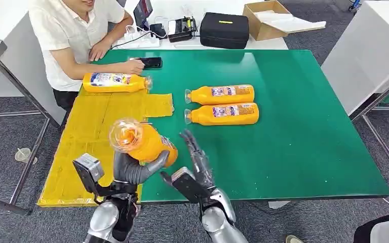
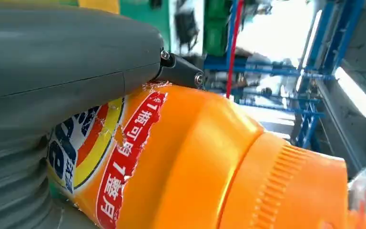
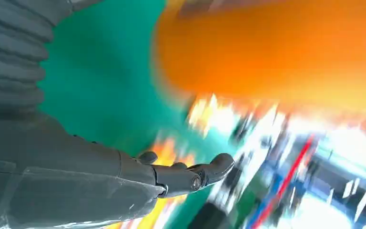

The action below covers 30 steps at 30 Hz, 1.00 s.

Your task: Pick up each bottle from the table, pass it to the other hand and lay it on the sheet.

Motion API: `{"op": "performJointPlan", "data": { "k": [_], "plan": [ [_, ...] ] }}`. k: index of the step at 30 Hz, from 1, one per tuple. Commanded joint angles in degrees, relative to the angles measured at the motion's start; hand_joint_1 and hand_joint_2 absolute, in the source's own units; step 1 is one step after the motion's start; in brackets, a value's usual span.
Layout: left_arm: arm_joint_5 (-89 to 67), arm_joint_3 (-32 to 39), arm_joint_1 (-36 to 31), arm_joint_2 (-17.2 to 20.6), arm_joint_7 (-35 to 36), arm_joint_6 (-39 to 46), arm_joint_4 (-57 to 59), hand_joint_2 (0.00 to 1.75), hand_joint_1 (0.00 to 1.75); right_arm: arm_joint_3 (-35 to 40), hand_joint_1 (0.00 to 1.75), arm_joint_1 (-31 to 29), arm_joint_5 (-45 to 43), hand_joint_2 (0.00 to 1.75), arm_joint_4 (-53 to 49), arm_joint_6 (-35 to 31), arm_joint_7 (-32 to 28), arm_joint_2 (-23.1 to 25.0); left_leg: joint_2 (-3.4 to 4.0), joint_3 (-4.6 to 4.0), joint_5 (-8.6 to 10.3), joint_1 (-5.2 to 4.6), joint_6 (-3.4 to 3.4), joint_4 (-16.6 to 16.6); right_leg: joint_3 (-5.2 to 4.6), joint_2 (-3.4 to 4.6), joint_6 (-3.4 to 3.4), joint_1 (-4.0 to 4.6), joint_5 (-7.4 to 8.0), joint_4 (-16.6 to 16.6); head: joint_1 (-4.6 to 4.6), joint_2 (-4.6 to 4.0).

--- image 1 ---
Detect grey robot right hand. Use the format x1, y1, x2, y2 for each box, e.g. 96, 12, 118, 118
160, 129, 216, 190

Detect person's left hand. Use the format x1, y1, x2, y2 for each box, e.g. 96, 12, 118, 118
88, 39, 113, 62

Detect person's right hand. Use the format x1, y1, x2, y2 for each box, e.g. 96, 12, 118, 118
122, 59, 146, 76

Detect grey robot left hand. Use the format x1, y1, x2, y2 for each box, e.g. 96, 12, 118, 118
112, 150, 171, 186

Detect orange drink bottle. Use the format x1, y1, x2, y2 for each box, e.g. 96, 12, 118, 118
184, 84, 255, 106
82, 72, 153, 94
183, 102, 260, 127
108, 117, 179, 169

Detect black smartphone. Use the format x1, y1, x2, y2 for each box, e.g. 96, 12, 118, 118
129, 57, 163, 70

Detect white power strip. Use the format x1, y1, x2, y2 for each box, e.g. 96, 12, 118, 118
116, 30, 161, 50

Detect person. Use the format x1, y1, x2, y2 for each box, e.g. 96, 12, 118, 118
28, 0, 146, 113

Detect small black adapter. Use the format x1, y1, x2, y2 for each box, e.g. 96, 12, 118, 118
149, 23, 168, 40

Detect black tablet screen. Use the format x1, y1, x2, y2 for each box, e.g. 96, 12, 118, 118
133, 0, 154, 31

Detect yellow sheet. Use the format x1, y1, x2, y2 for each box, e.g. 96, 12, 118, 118
36, 88, 175, 208

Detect black label printer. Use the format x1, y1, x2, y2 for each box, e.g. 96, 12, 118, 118
167, 16, 198, 44

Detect white side table, metal legs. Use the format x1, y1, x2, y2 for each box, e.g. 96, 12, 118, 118
0, 0, 67, 215
321, 1, 389, 192

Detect black carry case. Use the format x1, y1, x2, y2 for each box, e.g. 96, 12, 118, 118
199, 12, 250, 50

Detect green table mat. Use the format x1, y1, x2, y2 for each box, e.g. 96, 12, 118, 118
92, 49, 389, 204

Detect clear plastic cup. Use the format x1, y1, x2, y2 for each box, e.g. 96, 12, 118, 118
14, 147, 38, 166

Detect cardboard box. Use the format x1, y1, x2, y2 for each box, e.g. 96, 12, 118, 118
242, 0, 327, 42

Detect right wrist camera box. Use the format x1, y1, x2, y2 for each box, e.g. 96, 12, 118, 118
170, 167, 213, 205

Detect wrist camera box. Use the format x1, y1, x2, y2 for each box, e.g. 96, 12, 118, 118
72, 152, 105, 195
170, 167, 213, 205

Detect black power cable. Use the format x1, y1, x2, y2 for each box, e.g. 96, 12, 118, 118
108, 30, 162, 51

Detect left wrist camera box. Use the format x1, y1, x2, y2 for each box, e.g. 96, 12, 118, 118
72, 152, 105, 195

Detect blue metal frame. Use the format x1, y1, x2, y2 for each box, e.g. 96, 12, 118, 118
347, 0, 363, 12

